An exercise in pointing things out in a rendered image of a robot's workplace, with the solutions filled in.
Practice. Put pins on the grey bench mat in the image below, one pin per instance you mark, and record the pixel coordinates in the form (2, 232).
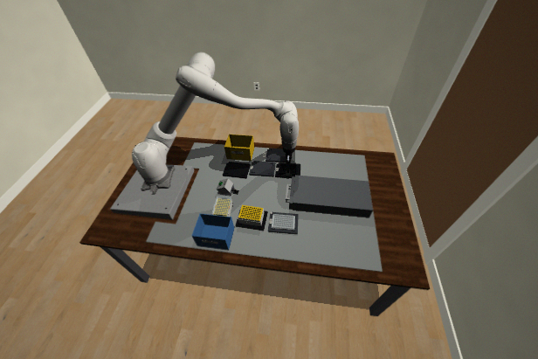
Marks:
(325, 239)

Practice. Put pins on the blue open-top bin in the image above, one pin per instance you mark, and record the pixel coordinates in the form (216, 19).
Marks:
(213, 231)

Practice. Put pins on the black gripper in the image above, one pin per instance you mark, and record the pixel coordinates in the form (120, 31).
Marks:
(288, 159)

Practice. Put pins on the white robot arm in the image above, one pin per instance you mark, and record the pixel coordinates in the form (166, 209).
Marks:
(149, 157)

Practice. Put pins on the yellow open-top bin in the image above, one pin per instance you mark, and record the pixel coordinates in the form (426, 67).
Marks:
(239, 147)

